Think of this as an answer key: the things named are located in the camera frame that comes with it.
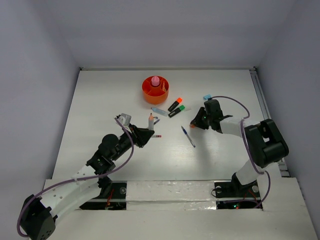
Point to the black highlighter green cap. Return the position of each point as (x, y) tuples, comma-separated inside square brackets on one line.
[(176, 111)]

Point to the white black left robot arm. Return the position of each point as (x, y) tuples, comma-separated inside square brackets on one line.
[(41, 212)]

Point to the pink capped sticker bottle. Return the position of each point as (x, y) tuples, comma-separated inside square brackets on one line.
[(155, 81)]

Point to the light blue highlighter cap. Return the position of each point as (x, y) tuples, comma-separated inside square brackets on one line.
[(206, 97)]

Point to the orange translucent highlighter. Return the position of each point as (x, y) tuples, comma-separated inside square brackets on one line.
[(151, 122)]

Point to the blue ballpoint pen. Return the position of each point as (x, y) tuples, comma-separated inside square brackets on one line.
[(188, 136)]

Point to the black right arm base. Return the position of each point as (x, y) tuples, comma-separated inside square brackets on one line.
[(231, 195)]

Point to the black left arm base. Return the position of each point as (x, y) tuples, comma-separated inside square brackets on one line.
[(112, 196)]

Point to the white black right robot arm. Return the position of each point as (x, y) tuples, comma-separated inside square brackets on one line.
[(263, 141)]

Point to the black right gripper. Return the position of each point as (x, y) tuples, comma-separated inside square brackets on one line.
[(197, 121)]

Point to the blue translucent highlighter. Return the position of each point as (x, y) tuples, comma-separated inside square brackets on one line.
[(159, 111)]

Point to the black highlighter orange cap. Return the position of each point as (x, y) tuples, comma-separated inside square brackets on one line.
[(175, 104)]

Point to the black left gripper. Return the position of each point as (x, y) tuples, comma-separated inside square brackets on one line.
[(141, 135)]

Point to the orange round divided organizer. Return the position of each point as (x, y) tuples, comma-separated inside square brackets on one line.
[(154, 95)]

